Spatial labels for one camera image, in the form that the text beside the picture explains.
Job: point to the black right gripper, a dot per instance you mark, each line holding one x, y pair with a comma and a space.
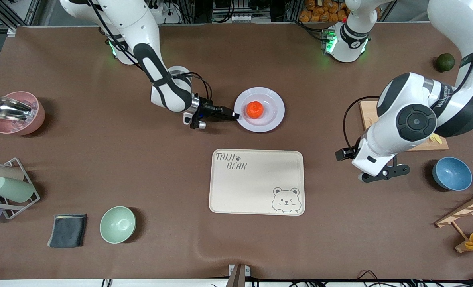
208, 110

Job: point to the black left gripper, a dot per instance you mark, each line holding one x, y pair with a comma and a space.
345, 153

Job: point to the orange mandarin fruit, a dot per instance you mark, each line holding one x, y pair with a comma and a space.
255, 110

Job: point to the pale lilac round plate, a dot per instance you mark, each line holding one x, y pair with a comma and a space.
272, 115

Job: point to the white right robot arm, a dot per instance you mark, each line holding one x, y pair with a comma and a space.
156, 71

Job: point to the bamboo cutting board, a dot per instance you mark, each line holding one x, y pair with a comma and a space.
365, 115

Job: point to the cream bear print tray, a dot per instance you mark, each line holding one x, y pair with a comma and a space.
252, 187

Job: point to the small white power strip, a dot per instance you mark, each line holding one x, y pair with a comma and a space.
243, 17

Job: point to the yellow plastic knife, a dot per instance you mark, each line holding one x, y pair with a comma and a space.
439, 140

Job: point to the blue bowl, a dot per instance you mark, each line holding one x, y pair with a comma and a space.
452, 173

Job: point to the large white power strip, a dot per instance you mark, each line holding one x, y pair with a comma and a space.
166, 12

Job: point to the wooden peg rack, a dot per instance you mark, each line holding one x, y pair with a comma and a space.
462, 211

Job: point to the pile of orange fruits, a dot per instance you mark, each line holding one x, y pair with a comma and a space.
320, 11

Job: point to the dark green lime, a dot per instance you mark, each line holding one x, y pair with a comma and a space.
445, 62

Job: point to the mint green bowl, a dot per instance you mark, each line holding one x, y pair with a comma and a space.
117, 225

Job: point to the pink bowl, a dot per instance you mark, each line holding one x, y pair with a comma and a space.
29, 123

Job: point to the dark grey folded cloth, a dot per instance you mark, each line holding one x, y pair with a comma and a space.
67, 230

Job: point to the shiny metal scoop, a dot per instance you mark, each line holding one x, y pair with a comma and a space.
5, 107

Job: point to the mint green cup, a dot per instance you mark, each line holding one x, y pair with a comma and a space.
13, 189

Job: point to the beige cup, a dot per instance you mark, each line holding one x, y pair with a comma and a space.
3, 173

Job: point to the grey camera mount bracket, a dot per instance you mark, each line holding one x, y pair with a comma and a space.
238, 275

